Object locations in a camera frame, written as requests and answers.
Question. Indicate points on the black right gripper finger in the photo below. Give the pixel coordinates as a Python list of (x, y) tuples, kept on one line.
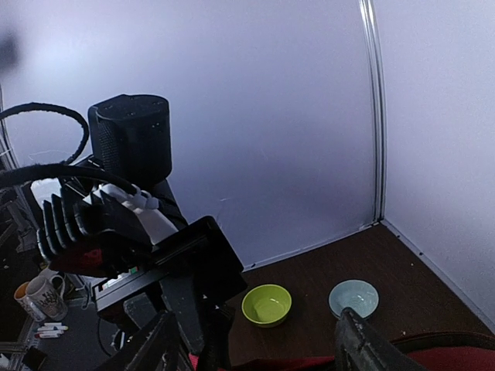
[(360, 347)]

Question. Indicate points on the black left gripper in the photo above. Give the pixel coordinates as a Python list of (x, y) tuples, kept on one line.
[(203, 256)]

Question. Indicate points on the red student backpack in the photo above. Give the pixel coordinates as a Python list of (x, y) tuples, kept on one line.
[(436, 351)]

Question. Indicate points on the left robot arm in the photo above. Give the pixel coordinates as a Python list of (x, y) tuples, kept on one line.
[(131, 144)]

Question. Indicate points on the light blue ceramic bowl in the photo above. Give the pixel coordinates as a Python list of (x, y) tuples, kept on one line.
[(359, 295)]

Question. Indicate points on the lime green bowl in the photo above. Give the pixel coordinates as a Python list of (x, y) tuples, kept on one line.
[(267, 305)]

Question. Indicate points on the white patterned mug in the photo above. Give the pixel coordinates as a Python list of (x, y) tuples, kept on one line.
[(47, 294)]

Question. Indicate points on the left aluminium frame post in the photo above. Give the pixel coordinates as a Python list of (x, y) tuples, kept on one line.
[(378, 103)]

